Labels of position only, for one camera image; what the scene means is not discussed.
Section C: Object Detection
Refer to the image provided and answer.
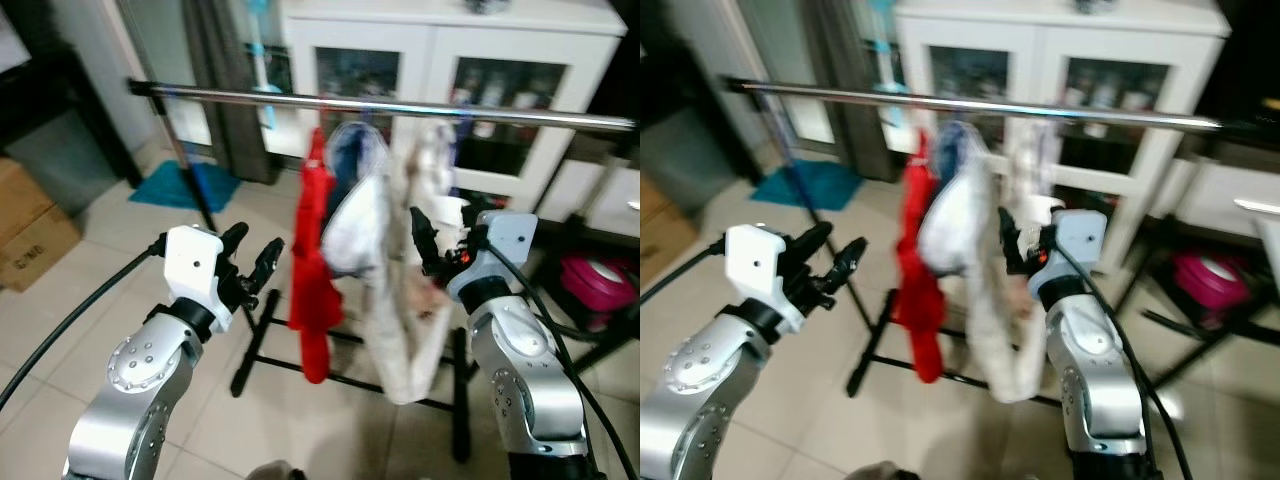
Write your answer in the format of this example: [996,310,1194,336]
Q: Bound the white striped shirt blue lining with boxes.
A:
[918,122,996,276]
[322,120,393,279]

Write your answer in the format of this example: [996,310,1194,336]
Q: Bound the red garment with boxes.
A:
[890,130,949,386]
[288,128,346,386]

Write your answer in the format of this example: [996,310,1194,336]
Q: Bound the teal floor mat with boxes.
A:
[128,160,241,213]
[750,160,863,211]

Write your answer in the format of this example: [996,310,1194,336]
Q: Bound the cream jacket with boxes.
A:
[360,120,471,406]
[965,120,1066,404]

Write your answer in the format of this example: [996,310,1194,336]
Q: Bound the white low drawer unit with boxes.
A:
[540,160,641,238]
[1150,155,1280,241]

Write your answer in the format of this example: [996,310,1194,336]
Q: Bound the grey curtain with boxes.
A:
[185,0,281,186]
[800,0,896,181]

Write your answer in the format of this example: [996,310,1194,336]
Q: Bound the pink plastic object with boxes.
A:
[1172,250,1251,311]
[560,255,636,316]

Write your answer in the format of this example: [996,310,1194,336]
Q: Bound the brown cardboard box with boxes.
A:
[0,155,83,293]
[640,175,691,286]

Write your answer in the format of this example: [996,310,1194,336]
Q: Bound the dark grey bin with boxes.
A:
[5,108,106,216]
[640,105,741,216]

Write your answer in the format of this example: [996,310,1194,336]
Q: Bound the white glass door cabinet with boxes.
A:
[280,0,626,216]
[893,0,1233,271]

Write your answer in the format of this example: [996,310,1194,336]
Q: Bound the black television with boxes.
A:
[1195,0,1280,141]
[590,30,641,161]

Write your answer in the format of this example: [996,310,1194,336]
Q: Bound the white table black legs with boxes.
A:
[1120,195,1280,391]

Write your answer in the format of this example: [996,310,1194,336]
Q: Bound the black side table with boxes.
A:
[0,40,141,186]
[640,40,751,191]

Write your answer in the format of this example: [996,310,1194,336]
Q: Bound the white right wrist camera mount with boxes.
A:
[478,212,541,291]
[1050,210,1109,286]

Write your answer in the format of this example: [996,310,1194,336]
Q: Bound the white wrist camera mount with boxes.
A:
[1050,210,1109,286]
[478,212,541,291]
[725,225,806,333]
[163,226,236,331]

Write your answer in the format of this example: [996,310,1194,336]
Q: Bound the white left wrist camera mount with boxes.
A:
[725,225,806,333]
[163,226,236,331]

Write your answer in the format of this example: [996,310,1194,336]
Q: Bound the black clothes rack silver rail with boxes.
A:
[725,75,1280,416]
[127,78,641,463]

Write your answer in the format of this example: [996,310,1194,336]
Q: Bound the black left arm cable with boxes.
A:
[0,237,168,413]
[640,240,728,306]

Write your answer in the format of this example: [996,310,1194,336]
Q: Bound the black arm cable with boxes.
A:
[480,240,641,480]
[0,237,168,413]
[640,240,728,306]
[1055,245,1196,480]

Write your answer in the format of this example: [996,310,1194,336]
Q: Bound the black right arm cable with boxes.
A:
[480,240,641,480]
[1055,245,1196,480]

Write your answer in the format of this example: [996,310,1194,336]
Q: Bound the light blue hanging strap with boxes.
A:
[868,0,894,126]

